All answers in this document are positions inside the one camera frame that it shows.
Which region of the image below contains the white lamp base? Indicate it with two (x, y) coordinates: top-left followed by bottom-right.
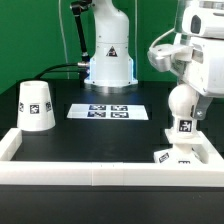
(154, 128), (202, 165)

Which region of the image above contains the white U-shaped frame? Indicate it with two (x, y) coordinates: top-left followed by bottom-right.
(0, 128), (224, 187)

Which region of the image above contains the black cable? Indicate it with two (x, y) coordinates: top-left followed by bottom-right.
(34, 62), (91, 80)

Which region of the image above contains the white lamp bulb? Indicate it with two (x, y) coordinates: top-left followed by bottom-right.
(168, 84), (198, 138)

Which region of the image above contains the white cable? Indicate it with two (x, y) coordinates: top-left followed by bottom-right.
(58, 0), (71, 80)

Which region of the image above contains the white marker sheet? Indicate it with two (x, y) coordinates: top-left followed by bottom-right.
(67, 104), (148, 120)

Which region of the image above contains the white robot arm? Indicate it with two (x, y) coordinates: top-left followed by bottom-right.
(85, 0), (224, 120)

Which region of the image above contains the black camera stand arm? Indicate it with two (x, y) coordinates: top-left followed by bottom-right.
(70, 0), (92, 62)

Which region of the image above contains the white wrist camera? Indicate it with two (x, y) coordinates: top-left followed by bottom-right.
(182, 6), (224, 39)

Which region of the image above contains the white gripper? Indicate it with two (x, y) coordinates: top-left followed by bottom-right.
(171, 37), (224, 120)

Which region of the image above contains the white lamp shade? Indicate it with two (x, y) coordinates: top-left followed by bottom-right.
(17, 80), (55, 131)

